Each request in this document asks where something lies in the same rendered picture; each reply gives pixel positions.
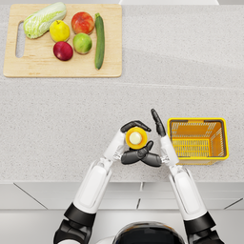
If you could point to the lemon tea bottle yellow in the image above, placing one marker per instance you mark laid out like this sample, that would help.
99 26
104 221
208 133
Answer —
136 138

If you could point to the yellow slatted basket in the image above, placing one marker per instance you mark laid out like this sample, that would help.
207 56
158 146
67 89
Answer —
198 141

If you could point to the dark round robot body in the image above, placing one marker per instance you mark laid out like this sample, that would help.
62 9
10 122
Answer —
147 233

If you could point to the green zucchini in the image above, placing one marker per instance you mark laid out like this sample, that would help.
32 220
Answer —
99 41

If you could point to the green apple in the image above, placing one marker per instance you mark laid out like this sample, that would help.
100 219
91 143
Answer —
82 43

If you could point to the dark red plum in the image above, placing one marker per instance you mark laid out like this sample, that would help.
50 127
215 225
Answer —
63 50

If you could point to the wooden cutting board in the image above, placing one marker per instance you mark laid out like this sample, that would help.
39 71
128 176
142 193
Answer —
41 65

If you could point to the napa cabbage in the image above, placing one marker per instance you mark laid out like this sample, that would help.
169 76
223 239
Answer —
43 19

